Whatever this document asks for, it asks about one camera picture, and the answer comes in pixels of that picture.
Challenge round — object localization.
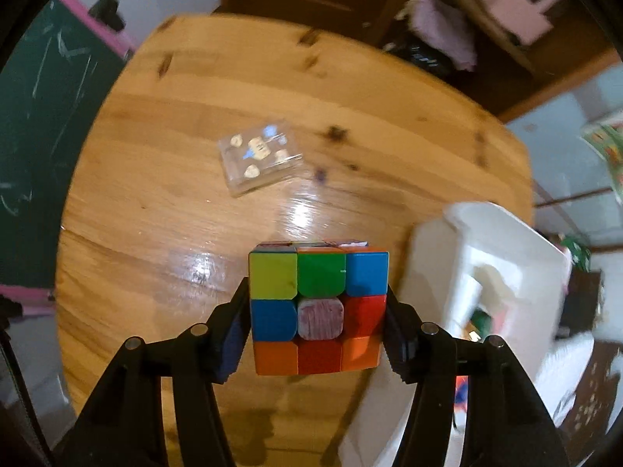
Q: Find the green chalkboard with pink frame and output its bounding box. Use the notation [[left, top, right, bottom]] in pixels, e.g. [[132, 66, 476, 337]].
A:
[[0, 0, 137, 305]]

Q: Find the black bag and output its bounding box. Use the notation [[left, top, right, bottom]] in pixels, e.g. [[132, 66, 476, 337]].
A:
[[384, 39, 458, 76]]

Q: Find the pale blue sliding wardrobe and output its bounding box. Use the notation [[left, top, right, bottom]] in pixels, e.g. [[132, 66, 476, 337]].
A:
[[506, 58, 623, 254]]

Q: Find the small green and gold device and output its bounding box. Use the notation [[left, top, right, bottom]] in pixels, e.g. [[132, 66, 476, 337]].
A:
[[470, 309, 495, 336]]

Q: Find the clear plastic sticker box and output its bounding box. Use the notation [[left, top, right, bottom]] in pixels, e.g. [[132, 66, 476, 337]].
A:
[[217, 118, 308, 198]]

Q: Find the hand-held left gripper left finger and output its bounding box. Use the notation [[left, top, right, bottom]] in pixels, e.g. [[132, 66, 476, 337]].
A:
[[53, 277, 254, 467]]

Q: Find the white checked blanket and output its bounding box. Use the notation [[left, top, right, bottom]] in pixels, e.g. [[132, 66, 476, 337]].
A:
[[533, 333, 597, 429]]

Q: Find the colourful wall poster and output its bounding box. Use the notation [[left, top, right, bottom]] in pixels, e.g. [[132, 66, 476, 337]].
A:
[[579, 112, 623, 190]]

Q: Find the pink cloth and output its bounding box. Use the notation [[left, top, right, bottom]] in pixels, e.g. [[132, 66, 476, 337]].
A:
[[409, 0, 478, 71]]

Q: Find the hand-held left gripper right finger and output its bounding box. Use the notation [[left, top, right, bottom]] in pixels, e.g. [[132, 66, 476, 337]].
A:
[[382, 286, 570, 467]]

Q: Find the black clamp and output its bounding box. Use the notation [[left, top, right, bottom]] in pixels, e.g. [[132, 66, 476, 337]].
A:
[[89, 0, 126, 30]]

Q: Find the white plastic bin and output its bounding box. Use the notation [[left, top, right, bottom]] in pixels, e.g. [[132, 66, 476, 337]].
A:
[[338, 202, 572, 467]]

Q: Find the green bag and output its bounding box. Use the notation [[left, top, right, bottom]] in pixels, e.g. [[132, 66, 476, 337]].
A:
[[557, 234, 592, 273]]

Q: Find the brown wooden shelf cabinet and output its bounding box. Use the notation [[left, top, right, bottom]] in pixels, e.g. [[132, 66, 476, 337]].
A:
[[370, 0, 623, 122]]

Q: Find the multicoloured puzzle cube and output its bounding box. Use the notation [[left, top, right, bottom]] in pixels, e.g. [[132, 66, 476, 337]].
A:
[[248, 240, 390, 376]]

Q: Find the dark wooden cabinet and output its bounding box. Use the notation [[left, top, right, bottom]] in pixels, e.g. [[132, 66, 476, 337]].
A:
[[555, 270, 604, 341]]

